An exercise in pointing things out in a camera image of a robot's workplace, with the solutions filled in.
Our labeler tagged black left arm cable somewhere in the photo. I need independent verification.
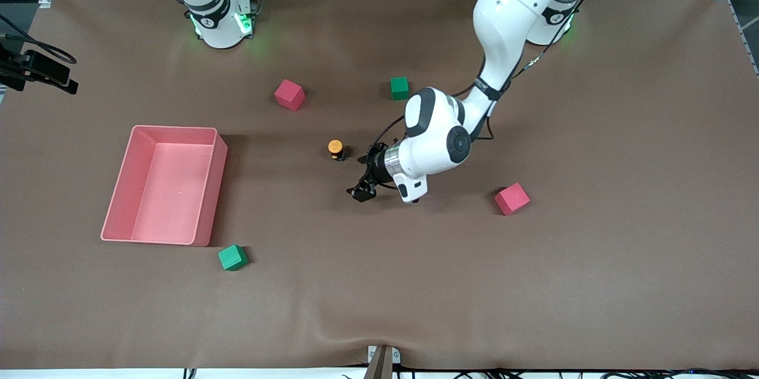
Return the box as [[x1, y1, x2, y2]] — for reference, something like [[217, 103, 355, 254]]
[[371, 0, 588, 154]]

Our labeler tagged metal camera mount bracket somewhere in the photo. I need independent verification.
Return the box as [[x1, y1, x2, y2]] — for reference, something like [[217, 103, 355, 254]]
[[363, 345, 401, 379]]

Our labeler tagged pink plastic bin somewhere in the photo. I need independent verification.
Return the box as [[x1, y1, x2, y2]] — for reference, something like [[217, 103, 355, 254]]
[[100, 125, 228, 247]]

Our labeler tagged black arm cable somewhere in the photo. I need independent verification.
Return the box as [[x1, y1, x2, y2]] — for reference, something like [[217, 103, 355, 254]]
[[0, 14, 78, 65], [371, 0, 588, 154]]

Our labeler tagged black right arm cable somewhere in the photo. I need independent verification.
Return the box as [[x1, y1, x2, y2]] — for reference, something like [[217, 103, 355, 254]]
[[0, 14, 78, 65]]

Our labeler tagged brown table cover mat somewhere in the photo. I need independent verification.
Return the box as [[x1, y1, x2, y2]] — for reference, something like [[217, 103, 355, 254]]
[[0, 0, 759, 371]]

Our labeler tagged pink foam cube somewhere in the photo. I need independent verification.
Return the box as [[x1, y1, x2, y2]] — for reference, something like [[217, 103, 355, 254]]
[[274, 79, 307, 112], [495, 182, 531, 216]]

